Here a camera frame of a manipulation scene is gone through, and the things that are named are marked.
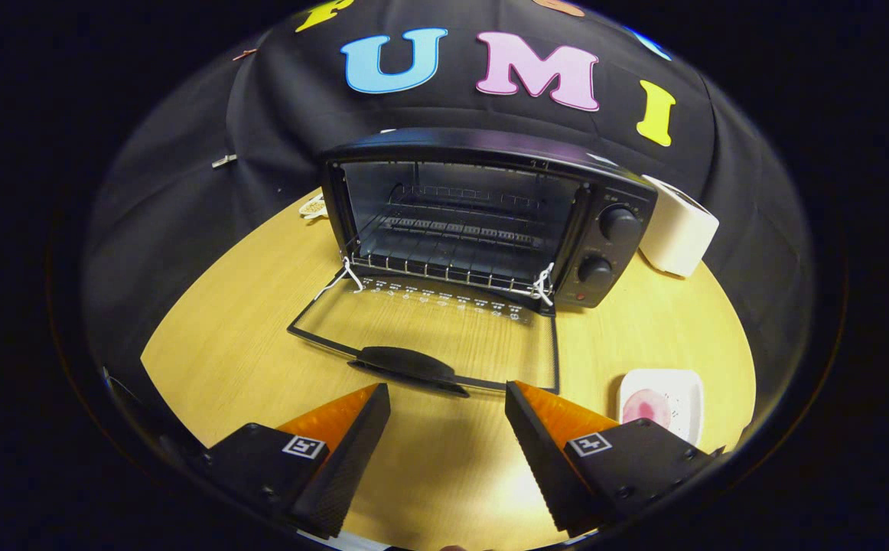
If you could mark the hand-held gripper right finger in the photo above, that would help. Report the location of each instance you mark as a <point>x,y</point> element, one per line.
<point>544,459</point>

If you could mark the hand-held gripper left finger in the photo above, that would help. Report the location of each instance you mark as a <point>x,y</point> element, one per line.
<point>349,459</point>

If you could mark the pink ham slice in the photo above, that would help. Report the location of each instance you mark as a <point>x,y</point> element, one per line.
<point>646,409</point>

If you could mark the white square plate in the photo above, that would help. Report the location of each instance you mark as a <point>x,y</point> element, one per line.
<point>685,398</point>

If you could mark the black toaster oven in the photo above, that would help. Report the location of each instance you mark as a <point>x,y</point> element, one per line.
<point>605,260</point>

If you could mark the white pop-up toaster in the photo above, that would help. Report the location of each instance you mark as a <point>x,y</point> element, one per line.
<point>678,229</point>

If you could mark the small patterned dish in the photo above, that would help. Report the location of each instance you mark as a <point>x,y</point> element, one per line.
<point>313,208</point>

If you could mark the black backdrop cloth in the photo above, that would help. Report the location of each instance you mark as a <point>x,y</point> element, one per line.
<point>184,199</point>

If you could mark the silver clip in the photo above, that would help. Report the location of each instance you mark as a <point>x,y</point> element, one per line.
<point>224,161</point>

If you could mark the red clip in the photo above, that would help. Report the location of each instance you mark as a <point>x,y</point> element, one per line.
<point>244,54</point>

